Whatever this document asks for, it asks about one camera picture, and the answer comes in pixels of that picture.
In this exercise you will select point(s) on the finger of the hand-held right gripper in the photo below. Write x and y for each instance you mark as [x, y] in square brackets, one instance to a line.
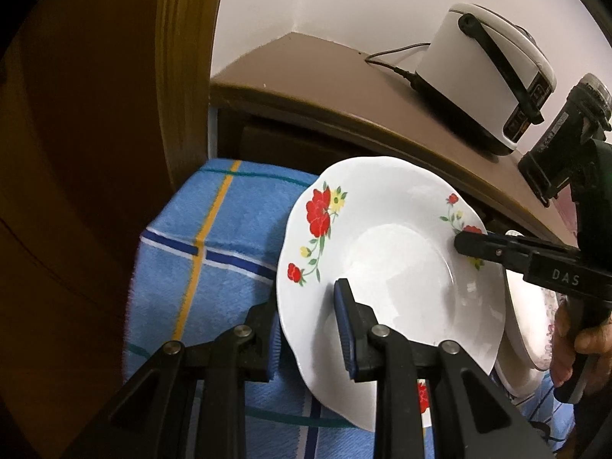
[487, 248]

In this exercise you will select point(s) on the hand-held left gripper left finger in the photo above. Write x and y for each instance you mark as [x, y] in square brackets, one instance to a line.
[274, 351]

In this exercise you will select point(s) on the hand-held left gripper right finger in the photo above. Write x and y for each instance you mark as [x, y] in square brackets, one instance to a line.
[342, 325]

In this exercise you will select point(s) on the white plate with red flowers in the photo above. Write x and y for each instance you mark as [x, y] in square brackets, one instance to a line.
[397, 258]

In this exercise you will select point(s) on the person's right hand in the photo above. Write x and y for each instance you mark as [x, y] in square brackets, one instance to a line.
[597, 342]

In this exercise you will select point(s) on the large white plate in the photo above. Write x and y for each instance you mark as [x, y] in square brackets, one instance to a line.
[526, 325]

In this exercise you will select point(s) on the blue plaid cloth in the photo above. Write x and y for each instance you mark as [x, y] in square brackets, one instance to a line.
[191, 296]

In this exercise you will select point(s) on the small white plate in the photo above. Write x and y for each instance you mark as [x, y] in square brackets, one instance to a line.
[514, 377]

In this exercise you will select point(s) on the white rice cooker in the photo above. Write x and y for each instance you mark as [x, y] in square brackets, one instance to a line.
[459, 67]

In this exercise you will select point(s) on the brown wooden cabinet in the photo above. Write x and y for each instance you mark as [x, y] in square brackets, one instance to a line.
[311, 71]

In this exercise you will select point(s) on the wooden door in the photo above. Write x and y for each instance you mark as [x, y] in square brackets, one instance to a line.
[95, 153]

